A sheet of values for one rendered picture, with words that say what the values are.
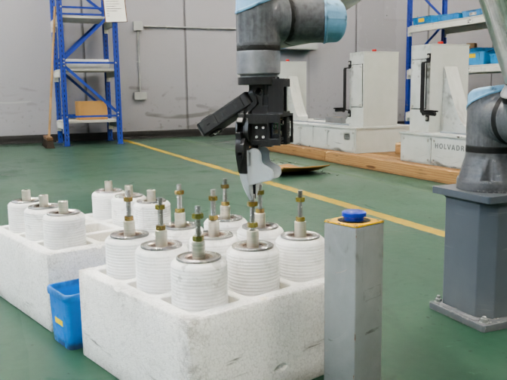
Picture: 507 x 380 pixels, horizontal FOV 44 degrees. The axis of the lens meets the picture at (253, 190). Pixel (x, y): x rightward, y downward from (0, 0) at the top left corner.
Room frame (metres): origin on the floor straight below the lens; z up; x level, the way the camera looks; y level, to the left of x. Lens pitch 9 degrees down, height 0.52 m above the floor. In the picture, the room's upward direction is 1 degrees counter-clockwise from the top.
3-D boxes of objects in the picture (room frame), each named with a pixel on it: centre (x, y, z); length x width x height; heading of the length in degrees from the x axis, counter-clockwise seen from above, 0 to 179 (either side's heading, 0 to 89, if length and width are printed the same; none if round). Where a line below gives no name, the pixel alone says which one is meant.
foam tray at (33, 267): (1.62, 0.43, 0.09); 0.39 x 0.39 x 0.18; 40
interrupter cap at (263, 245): (1.11, 0.00, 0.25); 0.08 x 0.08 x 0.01
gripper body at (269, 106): (1.10, -0.02, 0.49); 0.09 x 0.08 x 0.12; 68
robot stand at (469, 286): (1.43, -0.54, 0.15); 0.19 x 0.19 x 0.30; 23
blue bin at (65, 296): (1.37, 0.30, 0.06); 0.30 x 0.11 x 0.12; 129
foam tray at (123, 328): (1.20, 0.08, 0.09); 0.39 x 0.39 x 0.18; 40
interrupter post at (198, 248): (1.03, 0.09, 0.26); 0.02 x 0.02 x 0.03
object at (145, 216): (1.61, 0.26, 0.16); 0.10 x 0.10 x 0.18
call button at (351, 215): (1.02, -0.16, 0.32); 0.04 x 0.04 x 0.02
